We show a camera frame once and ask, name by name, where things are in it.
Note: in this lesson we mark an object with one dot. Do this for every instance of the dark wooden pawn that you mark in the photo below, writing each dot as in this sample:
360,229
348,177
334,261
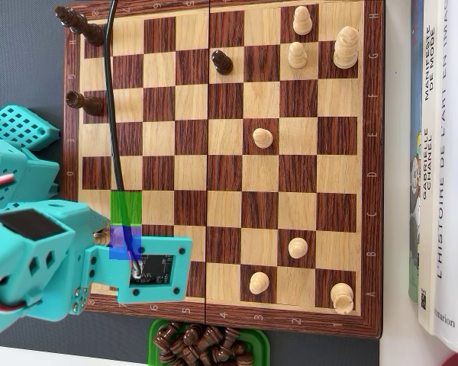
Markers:
222,63

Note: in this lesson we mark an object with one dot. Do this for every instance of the illustrated comic book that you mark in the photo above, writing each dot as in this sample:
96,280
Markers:
415,171

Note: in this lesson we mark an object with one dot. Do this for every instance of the wooden folding chessboard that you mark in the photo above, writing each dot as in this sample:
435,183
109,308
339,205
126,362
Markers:
229,171

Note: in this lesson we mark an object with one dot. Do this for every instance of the white art history book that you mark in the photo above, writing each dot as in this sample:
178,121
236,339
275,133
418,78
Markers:
448,267

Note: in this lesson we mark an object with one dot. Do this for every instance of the dark grey table mat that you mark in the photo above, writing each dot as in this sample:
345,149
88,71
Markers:
30,57

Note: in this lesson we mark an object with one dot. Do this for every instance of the dark wooden rook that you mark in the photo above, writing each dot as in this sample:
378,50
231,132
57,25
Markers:
91,104

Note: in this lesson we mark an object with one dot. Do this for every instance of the white Gabrielle Chanel book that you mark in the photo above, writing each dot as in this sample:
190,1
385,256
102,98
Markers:
427,228

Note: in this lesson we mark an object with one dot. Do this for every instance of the light wooden king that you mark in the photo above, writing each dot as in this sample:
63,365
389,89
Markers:
346,47

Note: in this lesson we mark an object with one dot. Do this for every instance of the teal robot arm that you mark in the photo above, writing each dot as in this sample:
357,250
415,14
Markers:
26,167

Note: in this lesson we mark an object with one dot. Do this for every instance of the dark wooden king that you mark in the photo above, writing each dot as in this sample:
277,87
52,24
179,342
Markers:
91,33

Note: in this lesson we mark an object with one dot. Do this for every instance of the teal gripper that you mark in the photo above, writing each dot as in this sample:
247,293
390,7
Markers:
81,298

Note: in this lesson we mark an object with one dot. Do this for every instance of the dark wooden chess piece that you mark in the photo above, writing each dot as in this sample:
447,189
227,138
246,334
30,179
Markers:
238,348
168,357
230,336
165,337
220,354
191,335
178,345
206,359
245,359
192,355
211,336

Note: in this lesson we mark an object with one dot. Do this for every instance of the light wooden pawn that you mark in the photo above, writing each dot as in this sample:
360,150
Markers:
297,55
302,23
258,283
297,248
262,138

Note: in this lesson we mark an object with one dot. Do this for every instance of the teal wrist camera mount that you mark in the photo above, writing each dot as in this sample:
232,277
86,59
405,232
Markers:
183,267

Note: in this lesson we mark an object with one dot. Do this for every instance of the green plastic tray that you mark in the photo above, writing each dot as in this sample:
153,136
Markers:
263,350

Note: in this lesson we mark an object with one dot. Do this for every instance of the light wooden rook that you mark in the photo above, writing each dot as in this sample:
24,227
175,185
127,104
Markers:
342,297

